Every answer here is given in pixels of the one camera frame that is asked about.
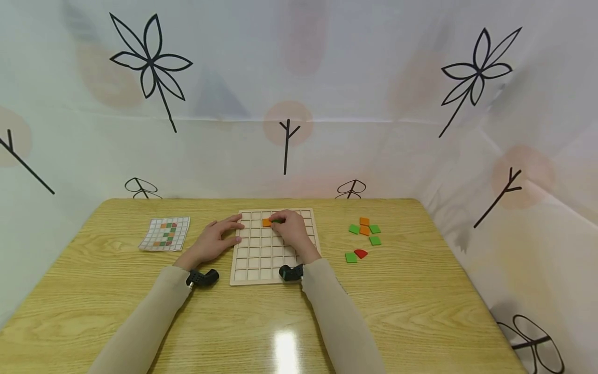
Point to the person's right hand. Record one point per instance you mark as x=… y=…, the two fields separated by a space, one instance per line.
x=296 y=234

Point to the person's left thumb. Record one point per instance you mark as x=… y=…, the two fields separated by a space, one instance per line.
x=232 y=241

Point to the wooden grid board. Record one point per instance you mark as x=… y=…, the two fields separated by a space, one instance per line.
x=261 y=259

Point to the person's left forearm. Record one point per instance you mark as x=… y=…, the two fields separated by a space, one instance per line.
x=145 y=322

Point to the person's right fingers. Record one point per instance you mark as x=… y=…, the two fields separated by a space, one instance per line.
x=281 y=215

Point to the person's right forearm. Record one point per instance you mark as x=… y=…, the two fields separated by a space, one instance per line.
x=338 y=322

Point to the person's left fingers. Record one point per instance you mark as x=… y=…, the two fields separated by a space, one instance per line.
x=226 y=220

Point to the black wrist band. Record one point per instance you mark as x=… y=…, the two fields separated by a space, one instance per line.
x=290 y=272
x=203 y=278

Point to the person's left hand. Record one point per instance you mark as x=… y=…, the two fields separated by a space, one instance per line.
x=210 y=243

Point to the checkered pattern card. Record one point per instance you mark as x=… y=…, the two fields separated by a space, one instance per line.
x=166 y=235

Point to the red rounded tile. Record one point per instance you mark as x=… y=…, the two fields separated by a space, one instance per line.
x=361 y=253

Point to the person's left index finger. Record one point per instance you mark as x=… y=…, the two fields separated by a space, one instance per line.
x=233 y=227

